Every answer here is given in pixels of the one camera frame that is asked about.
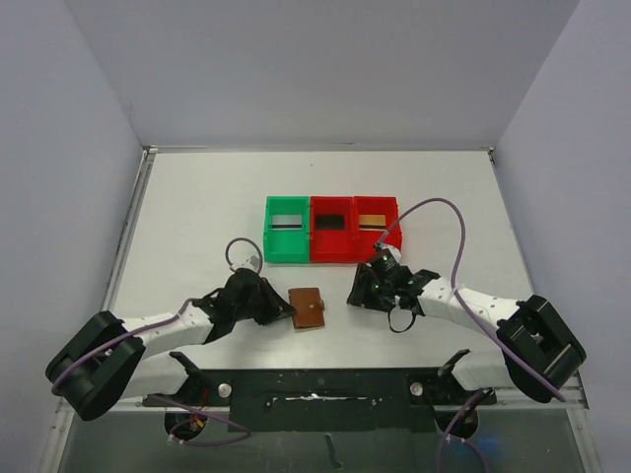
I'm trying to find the aluminium front rail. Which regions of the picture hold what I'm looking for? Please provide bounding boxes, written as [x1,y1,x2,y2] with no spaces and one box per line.
[495,372,588,409]

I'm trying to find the aluminium left rail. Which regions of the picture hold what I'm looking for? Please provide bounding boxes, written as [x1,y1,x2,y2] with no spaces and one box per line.
[97,146,157,312]

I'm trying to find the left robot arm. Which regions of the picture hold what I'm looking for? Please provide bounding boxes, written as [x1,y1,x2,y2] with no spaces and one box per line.
[45,268,296,421]

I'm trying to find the black card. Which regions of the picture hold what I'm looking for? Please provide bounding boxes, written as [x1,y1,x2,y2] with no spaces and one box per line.
[315,214,346,231]

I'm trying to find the brown leather card holder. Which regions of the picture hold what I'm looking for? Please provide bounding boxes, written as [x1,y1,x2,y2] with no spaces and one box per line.
[288,288,325,330]

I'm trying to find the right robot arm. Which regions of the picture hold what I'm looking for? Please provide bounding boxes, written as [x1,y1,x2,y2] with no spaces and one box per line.
[347,247,587,403]

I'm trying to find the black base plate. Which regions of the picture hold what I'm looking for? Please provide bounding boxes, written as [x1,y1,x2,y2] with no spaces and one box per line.
[146,368,472,433]

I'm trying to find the aluminium rail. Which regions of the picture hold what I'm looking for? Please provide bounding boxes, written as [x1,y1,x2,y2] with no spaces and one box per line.
[495,372,588,409]
[97,146,157,312]

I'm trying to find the green bin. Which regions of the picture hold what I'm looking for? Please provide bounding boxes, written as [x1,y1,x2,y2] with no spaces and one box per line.
[263,196,311,264]

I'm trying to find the red bin middle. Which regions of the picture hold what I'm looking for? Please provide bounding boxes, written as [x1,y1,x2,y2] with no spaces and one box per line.
[310,196,356,264]

